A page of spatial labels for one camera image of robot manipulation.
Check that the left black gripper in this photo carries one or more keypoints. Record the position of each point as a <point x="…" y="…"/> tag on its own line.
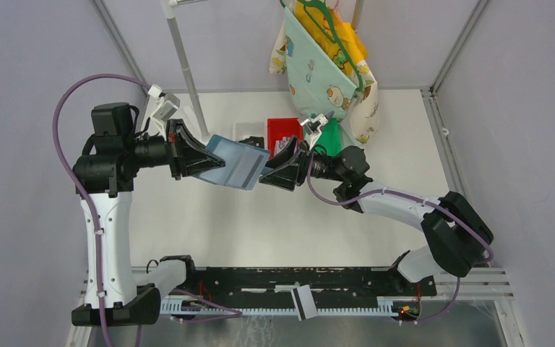
<point x="194" y="158"/>

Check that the grey card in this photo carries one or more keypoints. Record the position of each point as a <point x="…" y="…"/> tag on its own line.
<point x="244" y="167"/>

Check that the black cards in white bin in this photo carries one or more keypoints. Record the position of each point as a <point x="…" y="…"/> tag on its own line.
<point x="254" y="141"/>

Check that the white clothes rack stand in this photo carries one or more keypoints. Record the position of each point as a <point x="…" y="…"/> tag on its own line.
<point x="169" y="9"/>

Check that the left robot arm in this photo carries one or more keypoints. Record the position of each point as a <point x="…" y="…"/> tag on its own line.
<point x="114" y="297"/>

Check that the green plastic bin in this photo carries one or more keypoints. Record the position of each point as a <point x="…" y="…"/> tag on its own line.
<point x="329" y="141"/>

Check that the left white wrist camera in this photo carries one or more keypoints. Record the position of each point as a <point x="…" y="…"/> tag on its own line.
<point x="161" y="106"/>

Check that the credit cards in red bin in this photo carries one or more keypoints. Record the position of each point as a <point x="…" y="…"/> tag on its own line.
<point x="281" y="144"/>

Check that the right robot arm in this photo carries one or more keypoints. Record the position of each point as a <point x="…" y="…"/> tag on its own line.
<point x="456" y="236"/>

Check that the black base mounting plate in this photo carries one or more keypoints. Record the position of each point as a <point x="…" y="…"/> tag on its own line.
<point x="331" y="287"/>

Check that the yellow garment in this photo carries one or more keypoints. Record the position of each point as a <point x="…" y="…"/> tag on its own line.
<point x="317" y="25"/>

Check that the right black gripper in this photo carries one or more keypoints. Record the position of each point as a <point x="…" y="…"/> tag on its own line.
<point x="285" y="176"/>

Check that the blue card holder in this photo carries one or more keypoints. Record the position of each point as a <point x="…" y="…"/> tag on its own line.
<point x="221" y="147"/>

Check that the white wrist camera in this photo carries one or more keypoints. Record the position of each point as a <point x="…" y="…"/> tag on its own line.
<point x="161" y="106"/>
<point x="313" y="126"/>

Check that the white plastic bin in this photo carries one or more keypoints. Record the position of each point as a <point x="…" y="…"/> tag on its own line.
<point x="244" y="129"/>

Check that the white magnetic stripe card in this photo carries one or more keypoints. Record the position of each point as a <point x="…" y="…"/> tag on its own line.
<point x="304" y="302"/>

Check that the white slotted cable duct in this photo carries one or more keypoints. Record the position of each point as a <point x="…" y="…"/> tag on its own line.
<point x="177" y="306"/>

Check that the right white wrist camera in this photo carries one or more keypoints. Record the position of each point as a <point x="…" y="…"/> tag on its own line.
<point x="313" y="126"/>

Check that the mint cartoon print cloth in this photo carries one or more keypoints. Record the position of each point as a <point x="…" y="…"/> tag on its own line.
<point x="318" y="86"/>

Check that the green clothes hanger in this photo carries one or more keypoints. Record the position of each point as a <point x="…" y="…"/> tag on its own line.
<point x="336" y="38"/>

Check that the red plastic bin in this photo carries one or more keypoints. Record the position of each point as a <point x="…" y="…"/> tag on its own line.
<point x="278" y="128"/>

